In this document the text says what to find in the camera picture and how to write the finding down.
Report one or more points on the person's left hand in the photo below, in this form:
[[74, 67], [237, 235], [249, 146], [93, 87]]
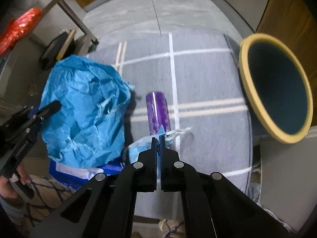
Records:
[[7, 187]]

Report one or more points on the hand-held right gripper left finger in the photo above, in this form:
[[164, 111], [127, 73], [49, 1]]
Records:
[[154, 153]]

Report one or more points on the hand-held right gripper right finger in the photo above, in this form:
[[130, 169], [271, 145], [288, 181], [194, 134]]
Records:
[[161, 153]]

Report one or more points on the beige slipper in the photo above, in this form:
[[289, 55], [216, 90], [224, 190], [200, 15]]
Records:
[[171, 229]]

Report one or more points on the metal rack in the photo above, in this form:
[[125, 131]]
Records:
[[66, 7]]

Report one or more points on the white cabinet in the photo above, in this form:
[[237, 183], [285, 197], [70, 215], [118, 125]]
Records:
[[284, 178]]

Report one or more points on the grey plaid blanket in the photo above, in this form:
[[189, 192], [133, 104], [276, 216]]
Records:
[[205, 79]]

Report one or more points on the beige plaid cloth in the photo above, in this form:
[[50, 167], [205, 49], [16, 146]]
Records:
[[47, 188]]

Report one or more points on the blue and white package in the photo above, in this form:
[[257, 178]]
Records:
[[74, 172]]

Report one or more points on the blue face mask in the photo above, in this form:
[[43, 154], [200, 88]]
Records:
[[138, 145]]

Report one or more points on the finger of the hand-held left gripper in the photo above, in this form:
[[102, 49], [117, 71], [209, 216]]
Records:
[[49, 107]]

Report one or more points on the grey fabric bed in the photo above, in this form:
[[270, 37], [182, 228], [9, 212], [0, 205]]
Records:
[[148, 10]]

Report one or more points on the dark bin with yellow rim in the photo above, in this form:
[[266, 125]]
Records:
[[277, 91]]

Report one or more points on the blue paper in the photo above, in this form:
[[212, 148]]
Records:
[[81, 104]]

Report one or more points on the purple spray bottle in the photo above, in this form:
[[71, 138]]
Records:
[[156, 111]]

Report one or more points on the orange plastic bag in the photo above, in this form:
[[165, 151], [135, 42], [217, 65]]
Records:
[[19, 27]]

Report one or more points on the round pot lid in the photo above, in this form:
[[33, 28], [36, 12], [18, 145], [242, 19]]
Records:
[[22, 79]]

